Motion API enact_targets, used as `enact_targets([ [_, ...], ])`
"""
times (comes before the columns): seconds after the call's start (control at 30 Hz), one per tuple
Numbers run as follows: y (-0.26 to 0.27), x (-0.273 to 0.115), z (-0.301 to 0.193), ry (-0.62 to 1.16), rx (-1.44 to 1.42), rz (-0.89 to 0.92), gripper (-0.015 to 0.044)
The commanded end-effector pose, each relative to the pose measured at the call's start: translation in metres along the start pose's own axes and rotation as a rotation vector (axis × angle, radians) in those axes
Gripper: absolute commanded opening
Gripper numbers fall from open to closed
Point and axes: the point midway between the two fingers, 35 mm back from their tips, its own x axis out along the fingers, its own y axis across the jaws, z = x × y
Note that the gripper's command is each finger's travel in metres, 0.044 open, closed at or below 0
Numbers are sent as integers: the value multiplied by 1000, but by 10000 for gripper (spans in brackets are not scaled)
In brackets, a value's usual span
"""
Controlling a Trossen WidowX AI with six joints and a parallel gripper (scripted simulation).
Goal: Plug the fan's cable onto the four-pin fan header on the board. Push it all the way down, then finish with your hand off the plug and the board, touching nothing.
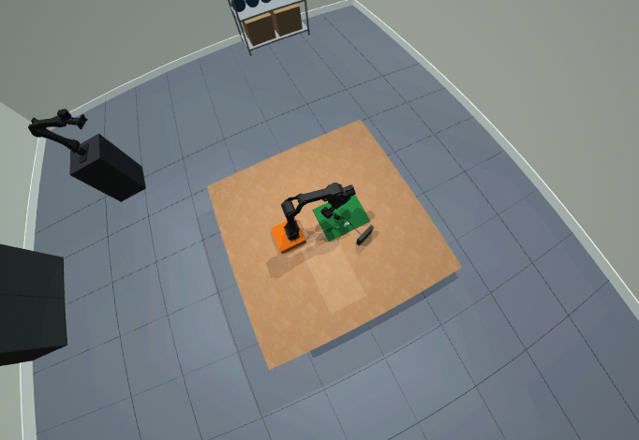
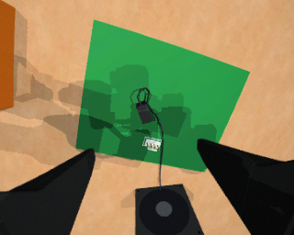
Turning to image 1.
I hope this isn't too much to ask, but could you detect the green circuit board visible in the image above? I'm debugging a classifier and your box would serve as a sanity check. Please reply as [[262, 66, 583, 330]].
[[313, 195, 371, 242]]

